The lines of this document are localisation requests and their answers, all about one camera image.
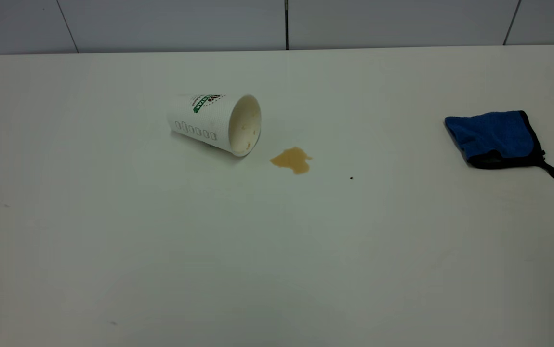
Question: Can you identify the brown coffee spill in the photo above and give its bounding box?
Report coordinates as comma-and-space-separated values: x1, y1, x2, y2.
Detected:
270, 147, 313, 176

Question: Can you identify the blue cloth with black trim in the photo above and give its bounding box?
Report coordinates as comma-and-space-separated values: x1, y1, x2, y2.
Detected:
444, 110, 554, 183

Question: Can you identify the white paper coffee cup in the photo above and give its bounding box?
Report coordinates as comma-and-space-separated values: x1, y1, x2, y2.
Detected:
167, 93, 262, 157

